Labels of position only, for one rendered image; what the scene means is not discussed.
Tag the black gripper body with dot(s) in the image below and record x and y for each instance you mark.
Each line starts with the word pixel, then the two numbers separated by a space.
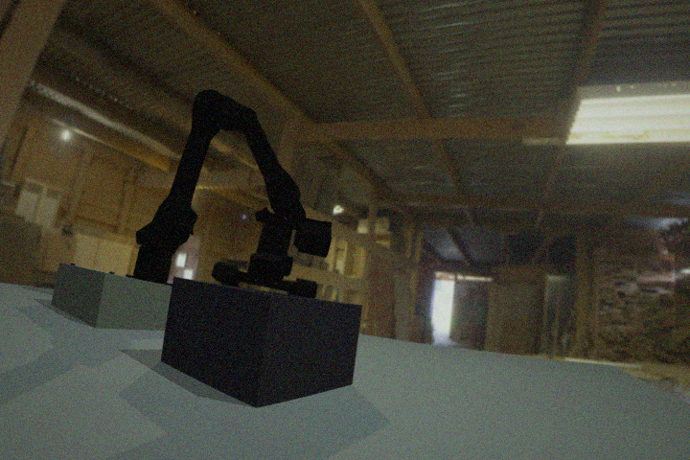
pixel 230 272

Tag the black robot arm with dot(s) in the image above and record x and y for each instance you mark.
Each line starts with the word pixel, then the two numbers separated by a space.
pixel 174 221

